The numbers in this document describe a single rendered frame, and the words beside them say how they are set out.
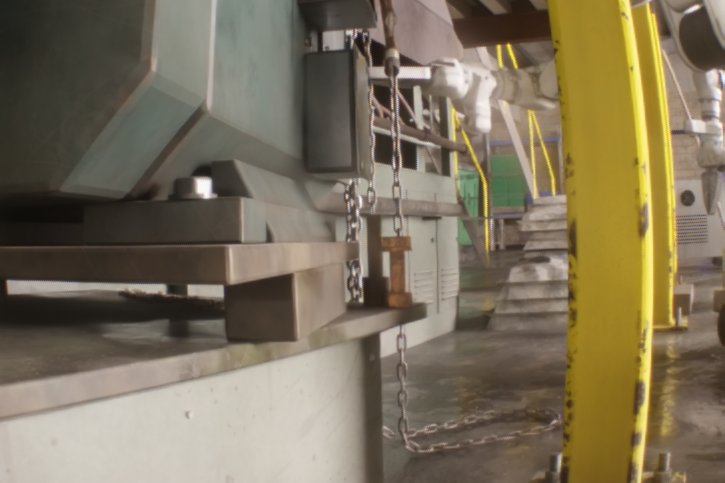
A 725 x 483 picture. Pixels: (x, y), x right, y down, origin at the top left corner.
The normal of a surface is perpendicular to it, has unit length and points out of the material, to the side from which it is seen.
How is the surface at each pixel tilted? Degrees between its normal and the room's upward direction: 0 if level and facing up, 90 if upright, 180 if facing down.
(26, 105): 90
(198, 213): 90
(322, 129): 90
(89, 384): 90
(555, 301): 64
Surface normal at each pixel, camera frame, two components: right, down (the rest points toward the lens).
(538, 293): -0.30, -0.46
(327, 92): -0.13, -0.04
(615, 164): -0.45, -0.03
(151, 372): 0.89, -0.05
